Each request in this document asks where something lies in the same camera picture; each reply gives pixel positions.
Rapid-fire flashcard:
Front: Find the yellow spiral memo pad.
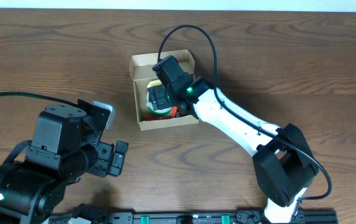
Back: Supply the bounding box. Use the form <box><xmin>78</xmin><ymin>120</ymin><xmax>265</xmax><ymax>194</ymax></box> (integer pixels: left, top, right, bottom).
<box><xmin>147</xmin><ymin>80</ymin><xmax>162</xmax><ymax>88</ymax></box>

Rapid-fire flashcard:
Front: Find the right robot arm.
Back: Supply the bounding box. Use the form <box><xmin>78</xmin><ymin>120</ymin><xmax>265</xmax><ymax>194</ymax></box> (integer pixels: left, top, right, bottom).
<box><xmin>152</xmin><ymin>55</ymin><xmax>319</xmax><ymax>223</ymax></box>

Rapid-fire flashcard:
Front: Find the white tape roll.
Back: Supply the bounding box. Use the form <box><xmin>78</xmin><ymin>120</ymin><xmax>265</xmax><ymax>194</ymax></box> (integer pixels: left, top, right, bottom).
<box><xmin>146</xmin><ymin>91</ymin><xmax>153</xmax><ymax>110</ymax></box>

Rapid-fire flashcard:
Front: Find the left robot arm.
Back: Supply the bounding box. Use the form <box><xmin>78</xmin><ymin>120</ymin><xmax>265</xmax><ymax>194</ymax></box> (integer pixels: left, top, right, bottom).
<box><xmin>0</xmin><ymin>100</ymin><xmax>128</xmax><ymax>223</ymax></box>

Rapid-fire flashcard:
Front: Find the brown cardboard box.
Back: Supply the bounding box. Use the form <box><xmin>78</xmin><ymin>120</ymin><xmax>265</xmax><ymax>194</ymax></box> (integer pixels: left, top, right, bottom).
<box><xmin>129</xmin><ymin>53</ymin><xmax>199</xmax><ymax>131</ymax></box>

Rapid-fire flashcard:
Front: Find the red box cutter knife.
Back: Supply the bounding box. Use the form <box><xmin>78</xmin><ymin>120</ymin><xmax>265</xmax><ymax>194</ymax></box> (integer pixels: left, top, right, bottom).
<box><xmin>143</xmin><ymin>116</ymin><xmax>169</xmax><ymax>121</ymax></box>

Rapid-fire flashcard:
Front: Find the green tape roll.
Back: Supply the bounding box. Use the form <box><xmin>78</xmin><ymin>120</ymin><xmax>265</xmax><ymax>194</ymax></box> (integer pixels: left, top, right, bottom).
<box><xmin>148</xmin><ymin>108</ymin><xmax>172</xmax><ymax>116</ymax></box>

